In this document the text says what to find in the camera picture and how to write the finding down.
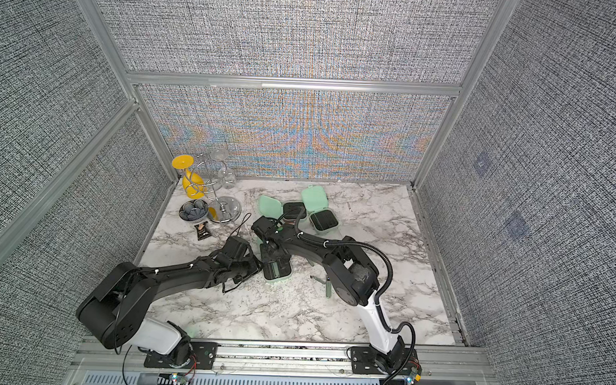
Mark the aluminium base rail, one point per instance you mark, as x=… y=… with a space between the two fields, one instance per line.
x=233 y=362

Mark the yellow cup on stand top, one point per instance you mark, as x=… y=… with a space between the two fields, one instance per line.
x=182 y=162

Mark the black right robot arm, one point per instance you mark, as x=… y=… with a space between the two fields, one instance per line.
x=359 y=275

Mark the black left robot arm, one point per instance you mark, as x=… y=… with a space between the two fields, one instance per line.
x=116 y=311

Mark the black white patterned bowl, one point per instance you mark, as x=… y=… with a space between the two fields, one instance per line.
x=193 y=211

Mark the green nail kit case front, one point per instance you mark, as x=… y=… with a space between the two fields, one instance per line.
x=275 y=262

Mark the green nail kit case right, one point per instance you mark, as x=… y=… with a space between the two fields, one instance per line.
x=319 y=213

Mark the black snack packet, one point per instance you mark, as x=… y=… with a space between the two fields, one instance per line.
x=202 y=231

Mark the clear glass cup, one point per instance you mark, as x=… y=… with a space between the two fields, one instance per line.
x=224 y=172

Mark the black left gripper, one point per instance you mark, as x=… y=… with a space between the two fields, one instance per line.
x=254 y=262

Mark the green nail kit case middle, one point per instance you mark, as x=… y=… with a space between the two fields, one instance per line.
x=288 y=212

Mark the chrome cup holder stand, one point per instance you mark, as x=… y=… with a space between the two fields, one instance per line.
x=222 y=208

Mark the green nail kit case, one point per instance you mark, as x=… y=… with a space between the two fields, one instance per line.
x=319 y=213
x=288 y=212
x=275 y=262

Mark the yellow plastic cup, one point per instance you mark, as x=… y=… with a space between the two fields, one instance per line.
x=193 y=185

